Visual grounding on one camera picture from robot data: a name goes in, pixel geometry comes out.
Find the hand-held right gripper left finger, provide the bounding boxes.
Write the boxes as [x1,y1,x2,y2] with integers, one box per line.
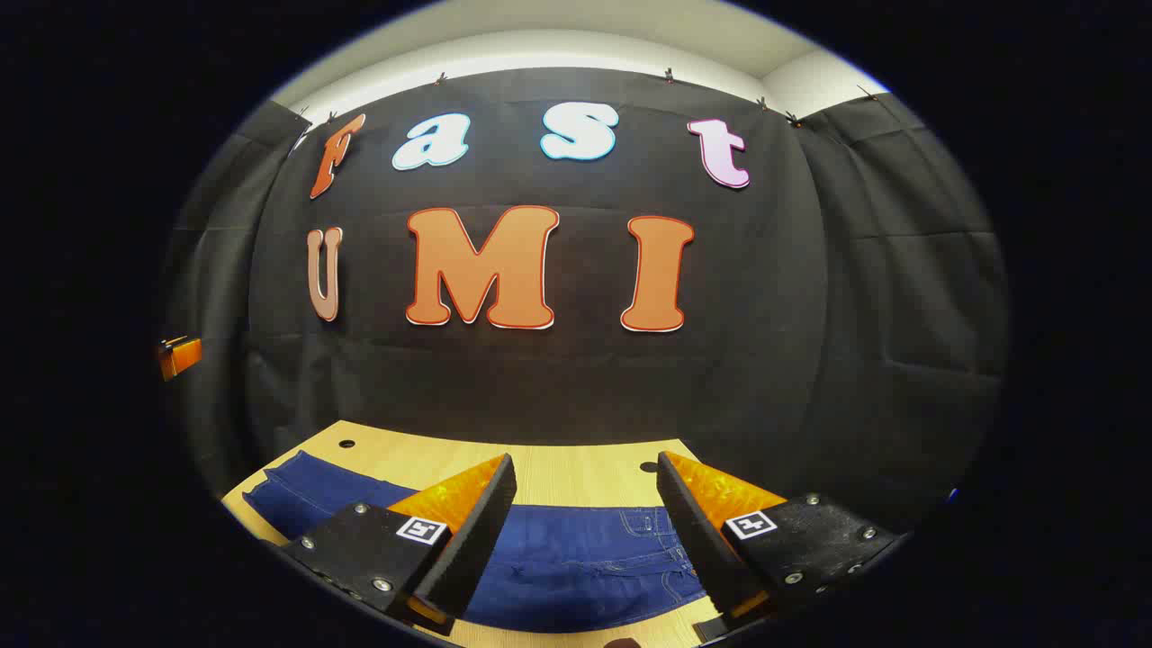
[279,453,519,636]

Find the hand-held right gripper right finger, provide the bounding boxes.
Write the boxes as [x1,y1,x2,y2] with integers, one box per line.
[655,450,903,644]

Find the blue jeans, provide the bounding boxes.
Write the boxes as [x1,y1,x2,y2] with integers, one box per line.
[243,450,721,634]

